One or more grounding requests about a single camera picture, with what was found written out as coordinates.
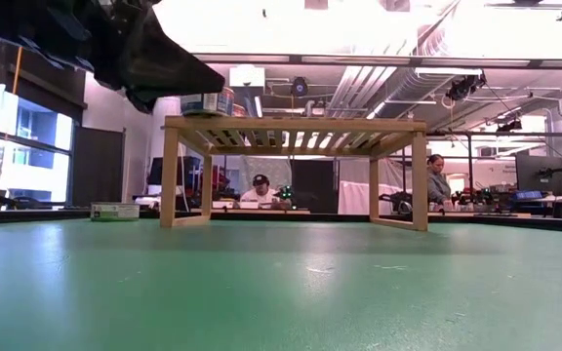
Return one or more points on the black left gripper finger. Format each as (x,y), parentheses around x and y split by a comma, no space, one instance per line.
(164,68)

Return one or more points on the small background robot arm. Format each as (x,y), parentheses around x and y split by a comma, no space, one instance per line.
(286,192)

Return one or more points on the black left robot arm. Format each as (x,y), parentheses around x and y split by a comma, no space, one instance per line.
(17,14)

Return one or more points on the wooden slatted shelf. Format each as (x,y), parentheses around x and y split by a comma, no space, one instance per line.
(295,123)

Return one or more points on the white ceiling box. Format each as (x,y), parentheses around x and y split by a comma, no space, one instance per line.
(247,76)

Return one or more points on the long ceiling light bar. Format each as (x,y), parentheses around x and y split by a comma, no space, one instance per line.
(261,58)

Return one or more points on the black background screen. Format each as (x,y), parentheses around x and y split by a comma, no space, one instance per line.
(190,170)

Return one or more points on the dark grey partition panel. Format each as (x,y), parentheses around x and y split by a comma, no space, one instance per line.
(98,170)

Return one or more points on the red background machine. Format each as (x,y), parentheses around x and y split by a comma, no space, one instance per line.
(220,180)

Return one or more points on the large window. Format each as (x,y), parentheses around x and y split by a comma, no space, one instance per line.
(32,166)

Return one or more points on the silver-lid green-white label can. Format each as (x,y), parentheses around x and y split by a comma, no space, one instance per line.
(115,212)

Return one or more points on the person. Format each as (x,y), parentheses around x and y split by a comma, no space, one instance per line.
(438,187)
(260,196)

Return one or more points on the black partition panel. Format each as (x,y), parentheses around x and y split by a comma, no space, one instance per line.
(312,185)

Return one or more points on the white draped cover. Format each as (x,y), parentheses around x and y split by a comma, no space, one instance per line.
(351,195)

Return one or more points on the green table mat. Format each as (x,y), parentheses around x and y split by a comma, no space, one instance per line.
(281,292)

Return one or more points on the black ceiling spotlight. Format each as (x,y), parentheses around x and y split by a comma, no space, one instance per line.
(509,125)

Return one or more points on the black monitor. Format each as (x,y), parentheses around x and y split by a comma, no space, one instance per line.
(530,170)

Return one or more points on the blue tray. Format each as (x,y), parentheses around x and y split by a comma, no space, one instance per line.
(525,195)

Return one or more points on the black round ceiling camera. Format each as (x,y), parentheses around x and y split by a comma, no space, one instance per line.
(299,87)

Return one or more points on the silver ventilation duct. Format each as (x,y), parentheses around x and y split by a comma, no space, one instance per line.
(398,88)

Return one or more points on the black hanging camera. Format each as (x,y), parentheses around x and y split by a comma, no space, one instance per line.
(464,88)

